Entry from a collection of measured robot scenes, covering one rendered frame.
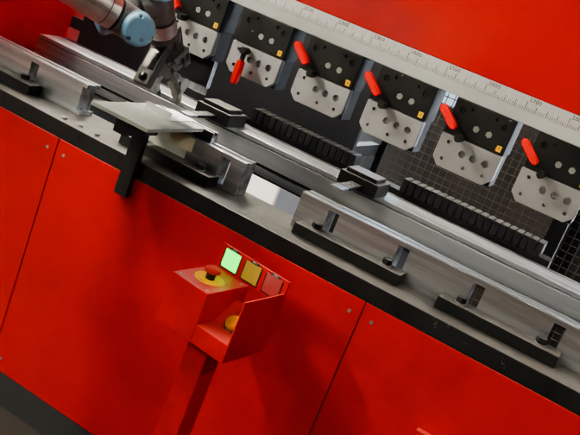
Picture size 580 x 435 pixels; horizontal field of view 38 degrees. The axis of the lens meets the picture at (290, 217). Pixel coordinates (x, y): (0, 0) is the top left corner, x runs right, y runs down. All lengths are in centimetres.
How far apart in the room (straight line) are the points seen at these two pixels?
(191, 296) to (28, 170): 81
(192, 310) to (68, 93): 93
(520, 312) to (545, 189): 29
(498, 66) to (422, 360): 69
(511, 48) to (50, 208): 130
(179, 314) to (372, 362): 48
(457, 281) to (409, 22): 62
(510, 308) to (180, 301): 76
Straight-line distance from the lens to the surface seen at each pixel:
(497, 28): 199
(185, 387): 196
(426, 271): 206
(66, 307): 245
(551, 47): 197
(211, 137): 228
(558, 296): 228
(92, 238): 235
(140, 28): 188
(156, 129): 210
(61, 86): 255
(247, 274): 194
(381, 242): 208
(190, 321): 185
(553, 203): 196
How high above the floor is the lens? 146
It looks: 15 degrees down
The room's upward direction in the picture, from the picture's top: 21 degrees clockwise
